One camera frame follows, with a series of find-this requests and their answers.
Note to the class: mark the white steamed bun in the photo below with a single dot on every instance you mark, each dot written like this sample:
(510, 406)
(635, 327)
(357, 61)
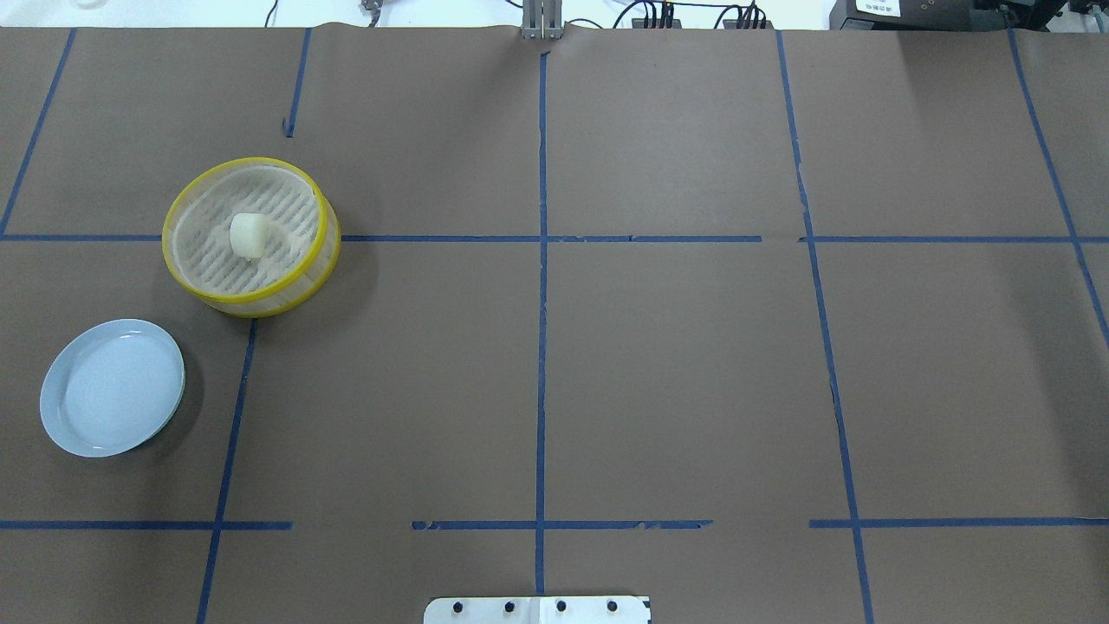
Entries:
(248, 235)

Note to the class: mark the yellow rimmed bamboo steamer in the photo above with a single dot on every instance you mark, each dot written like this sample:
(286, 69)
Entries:
(303, 247)

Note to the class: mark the black equipment box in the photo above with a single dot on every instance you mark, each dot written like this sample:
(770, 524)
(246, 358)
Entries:
(949, 16)

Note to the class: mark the light blue plate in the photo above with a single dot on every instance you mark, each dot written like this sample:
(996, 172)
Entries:
(112, 388)

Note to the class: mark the aluminium frame post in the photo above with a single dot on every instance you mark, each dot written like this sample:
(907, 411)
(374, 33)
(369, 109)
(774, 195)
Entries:
(542, 20)

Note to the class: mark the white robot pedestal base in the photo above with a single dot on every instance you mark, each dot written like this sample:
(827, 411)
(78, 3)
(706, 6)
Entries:
(540, 609)

